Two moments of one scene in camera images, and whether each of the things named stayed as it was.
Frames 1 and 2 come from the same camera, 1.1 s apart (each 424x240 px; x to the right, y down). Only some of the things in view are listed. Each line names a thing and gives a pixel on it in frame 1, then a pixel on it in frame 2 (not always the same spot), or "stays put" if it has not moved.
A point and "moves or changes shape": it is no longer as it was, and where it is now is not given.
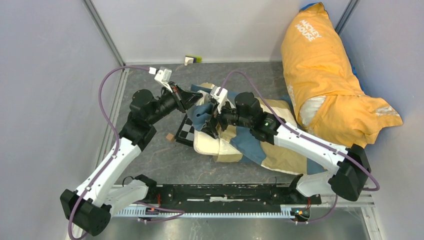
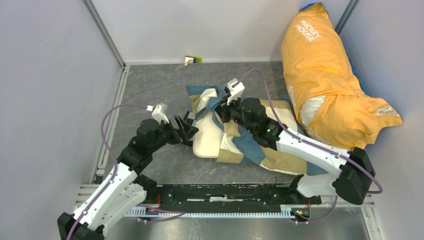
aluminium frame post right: [346, 16] stays put
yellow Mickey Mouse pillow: [325, 88] stays put
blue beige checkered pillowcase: [248, 147] moves or changes shape
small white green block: [191, 59] stays put
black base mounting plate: [230, 194] stays put
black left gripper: [184, 99] → [182, 135]
